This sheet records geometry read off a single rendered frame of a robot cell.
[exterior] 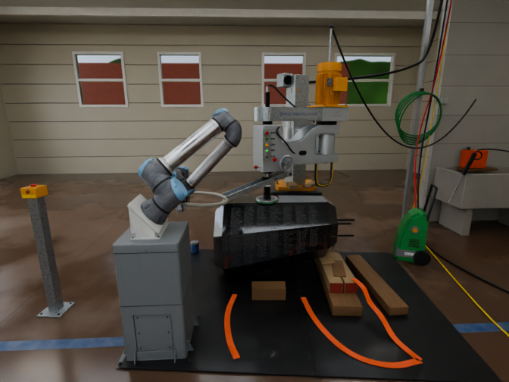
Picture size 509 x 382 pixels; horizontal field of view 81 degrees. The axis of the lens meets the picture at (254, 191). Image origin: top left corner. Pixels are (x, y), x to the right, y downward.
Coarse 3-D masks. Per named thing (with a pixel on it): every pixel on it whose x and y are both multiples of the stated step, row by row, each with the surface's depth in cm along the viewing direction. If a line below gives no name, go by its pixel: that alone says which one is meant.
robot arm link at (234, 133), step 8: (232, 128) 201; (240, 128) 204; (224, 136) 205; (232, 136) 202; (240, 136) 205; (224, 144) 205; (232, 144) 204; (216, 152) 208; (224, 152) 208; (208, 160) 210; (216, 160) 210; (200, 168) 213; (208, 168) 212; (192, 176) 215; (200, 176) 214; (184, 184) 218; (192, 184) 217; (192, 192) 222
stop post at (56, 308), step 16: (32, 192) 223; (32, 208) 229; (32, 224) 232; (48, 224) 239; (48, 240) 240; (48, 256) 240; (48, 272) 242; (48, 288) 245; (48, 304) 249; (64, 304) 260
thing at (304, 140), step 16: (304, 128) 292; (320, 128) 284; (336, 128) 292; (288, 144) 273; (304, 144) 280; (288, 160) 277; (304, 160) 284; (320, 160) 292; (336, 160) 300; (288, 176) 282
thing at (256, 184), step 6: (270, 174) 289; (276, 174) 292; (282, 174) 282; (258, 180) 285; (264, 180) 276; (270, 180) 278; (276, 180) 281; (240, 186) 279; (246, 186) 281; (252, 186) 271; (258, 186) 274; (228, 192) 275; (234, 192) 277; (240, 192) 268; (246, 192) 270; (228, 198) 264; (234, 198) 266
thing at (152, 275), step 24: (120, 240) 185; (144, 240) 184; (168, 240) 184; (120, 264) 182; (144, 264) 183; (168, 264) 184; (120, 288) 186; (144, 288) 187; (168, 288) 188; (144, 312) 191; (168, 312) 192; (192, 312) 230; (144, 336) 196; (168, 336) 197; (120, 360) 200
